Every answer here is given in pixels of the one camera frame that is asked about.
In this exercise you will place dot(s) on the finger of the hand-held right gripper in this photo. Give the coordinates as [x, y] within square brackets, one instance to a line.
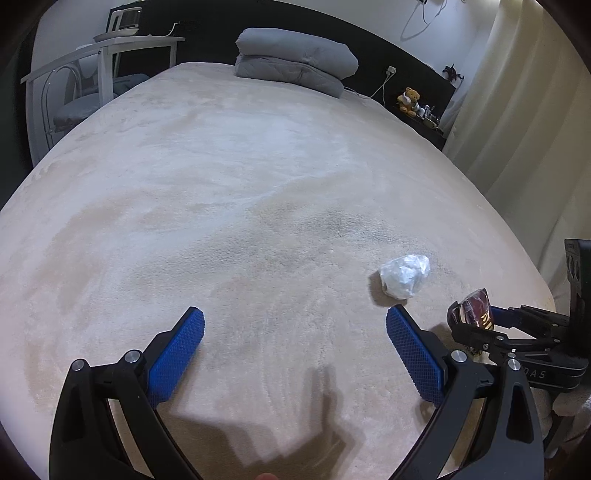
[531, 316]
[485, 340]

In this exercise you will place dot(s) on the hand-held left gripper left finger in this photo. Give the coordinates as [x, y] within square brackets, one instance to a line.
[178, 355]

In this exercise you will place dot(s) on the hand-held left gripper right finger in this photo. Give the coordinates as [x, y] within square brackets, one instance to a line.
[415, 357]

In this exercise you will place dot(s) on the dark red packet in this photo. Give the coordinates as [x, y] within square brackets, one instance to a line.
[478, 307]

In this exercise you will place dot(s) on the white plastic bag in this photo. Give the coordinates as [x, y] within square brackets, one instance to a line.
[404, 274]

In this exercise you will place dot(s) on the bed with beige fleece cover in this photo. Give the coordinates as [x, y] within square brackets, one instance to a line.
[231, 207]

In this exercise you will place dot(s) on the beige curtain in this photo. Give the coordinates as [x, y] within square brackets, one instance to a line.
[517, 138]

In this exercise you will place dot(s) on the black nightstand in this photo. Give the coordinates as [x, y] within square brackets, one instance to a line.
[425, 134]

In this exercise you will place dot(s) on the small bottles on nightstand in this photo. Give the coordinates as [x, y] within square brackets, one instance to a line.
[429, 115]

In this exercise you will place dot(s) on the brown teddy bear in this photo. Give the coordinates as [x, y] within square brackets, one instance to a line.
[409, 101]

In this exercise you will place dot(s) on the black figurine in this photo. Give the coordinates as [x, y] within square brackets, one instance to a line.
[452, 74]

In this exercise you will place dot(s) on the chair with grey cushion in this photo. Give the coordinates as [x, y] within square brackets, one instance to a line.
[78, 110]

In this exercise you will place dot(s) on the grey quilted folded duvet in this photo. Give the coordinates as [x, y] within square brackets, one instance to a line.
[295, 78]

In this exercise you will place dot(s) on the black headboard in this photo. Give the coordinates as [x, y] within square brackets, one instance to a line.
[369, 50]

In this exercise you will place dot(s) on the white desk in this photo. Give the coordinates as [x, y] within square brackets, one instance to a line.
[92, 50]

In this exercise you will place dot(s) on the grey smooth folded duvet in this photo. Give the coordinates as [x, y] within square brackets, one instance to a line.
[295, 50]

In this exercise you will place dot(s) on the small white appliance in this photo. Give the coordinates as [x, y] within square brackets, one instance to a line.
[124, 21]

